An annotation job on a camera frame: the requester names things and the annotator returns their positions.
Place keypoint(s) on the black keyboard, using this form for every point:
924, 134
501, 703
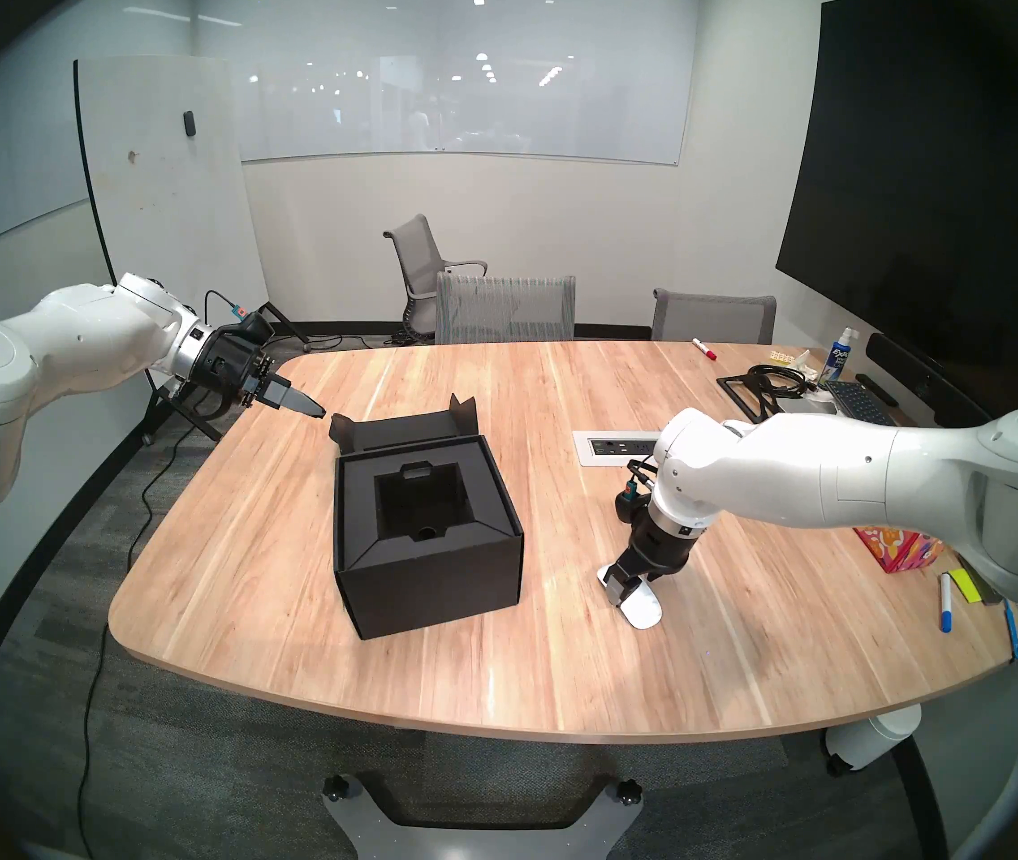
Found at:
858, 401

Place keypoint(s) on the yellow sticky note pad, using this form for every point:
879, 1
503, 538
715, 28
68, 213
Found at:
962, 586

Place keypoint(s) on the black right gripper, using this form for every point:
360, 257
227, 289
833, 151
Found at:
666, 554

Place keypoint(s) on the blue capped marker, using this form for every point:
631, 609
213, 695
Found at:
945, 603

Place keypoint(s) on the black laptop stand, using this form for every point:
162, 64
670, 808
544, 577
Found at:
737, 392

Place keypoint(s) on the black video conference bar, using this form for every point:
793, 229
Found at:
921, 379

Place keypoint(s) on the blue fly swatter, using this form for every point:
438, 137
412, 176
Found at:
1013, 634

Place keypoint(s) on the rolling whiteboard on stand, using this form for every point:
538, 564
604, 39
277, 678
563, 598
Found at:
168, 177

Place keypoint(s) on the glass wall whiteboard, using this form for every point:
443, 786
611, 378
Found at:
464, 79

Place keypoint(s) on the silver laptop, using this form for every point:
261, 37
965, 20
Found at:
809, 406

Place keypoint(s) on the gray mesh office chair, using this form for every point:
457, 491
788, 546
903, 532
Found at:
504, 310

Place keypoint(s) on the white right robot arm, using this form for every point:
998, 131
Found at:
787, 473

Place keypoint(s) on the gray plain-back office chair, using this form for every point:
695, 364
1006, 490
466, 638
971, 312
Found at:
713, 319

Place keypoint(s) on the black cardboard box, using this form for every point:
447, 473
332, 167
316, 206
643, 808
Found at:
437, 589

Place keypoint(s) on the gray office chair with armrests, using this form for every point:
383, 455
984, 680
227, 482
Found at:
415, 253

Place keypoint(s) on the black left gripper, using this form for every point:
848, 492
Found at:
227, 365

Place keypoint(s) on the white computer mouse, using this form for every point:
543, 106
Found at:
645, 614

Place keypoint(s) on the whiteboard cleaner spray bottle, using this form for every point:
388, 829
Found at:
836, 358

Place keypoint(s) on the silver table power panel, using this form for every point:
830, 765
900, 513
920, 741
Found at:
608, 449

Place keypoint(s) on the red floral tissue box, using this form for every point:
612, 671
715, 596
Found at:
899, 545

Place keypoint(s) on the red capped marker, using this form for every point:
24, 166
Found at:
703, 349

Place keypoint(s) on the large black wall screen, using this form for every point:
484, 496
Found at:
930, 177

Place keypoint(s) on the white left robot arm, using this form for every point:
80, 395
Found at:
70, 339

